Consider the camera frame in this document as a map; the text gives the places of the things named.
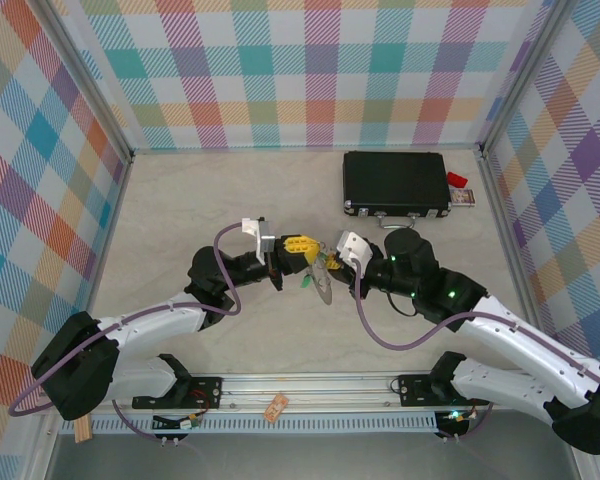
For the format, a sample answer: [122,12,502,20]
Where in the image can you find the aluminium frame rail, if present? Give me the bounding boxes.
[477,149,600,480]
[24,152,137,480]
[129,146,484,154]

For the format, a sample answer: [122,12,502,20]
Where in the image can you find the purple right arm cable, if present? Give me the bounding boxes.
[352,259,600,444]

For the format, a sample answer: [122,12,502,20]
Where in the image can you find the orange paper tag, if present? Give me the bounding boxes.
[263,392,290,422]

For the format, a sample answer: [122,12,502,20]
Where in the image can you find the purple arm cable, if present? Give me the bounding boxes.
[7,222,254,446]
[352,259,600,444]

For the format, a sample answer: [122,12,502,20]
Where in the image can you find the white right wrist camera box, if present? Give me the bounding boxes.
[334,229,375,265]

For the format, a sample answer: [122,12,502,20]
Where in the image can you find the small printed card box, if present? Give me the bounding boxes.
[449,188,478,208]

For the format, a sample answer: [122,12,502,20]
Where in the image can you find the aluminium frame post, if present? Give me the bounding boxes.
[477,0,579,159]
[32,0,136,161]

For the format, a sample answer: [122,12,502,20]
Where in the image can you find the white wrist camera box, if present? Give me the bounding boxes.
[334,229,375,265]
[240,216,280,255]

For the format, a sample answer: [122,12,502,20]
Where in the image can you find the grey metal sheet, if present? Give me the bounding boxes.
[44,433,581,480]

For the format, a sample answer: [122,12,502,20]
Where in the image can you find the slotted grey cable duct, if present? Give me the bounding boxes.
[87,413,441,436]

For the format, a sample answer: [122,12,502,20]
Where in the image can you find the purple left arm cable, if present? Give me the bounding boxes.
[7,222,254,446]

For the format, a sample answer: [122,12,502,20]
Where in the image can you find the black ribbed case chrome handle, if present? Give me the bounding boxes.
[342,150,455,229]

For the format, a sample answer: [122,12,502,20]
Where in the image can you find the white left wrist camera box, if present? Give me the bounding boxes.
[240,216,280,255]

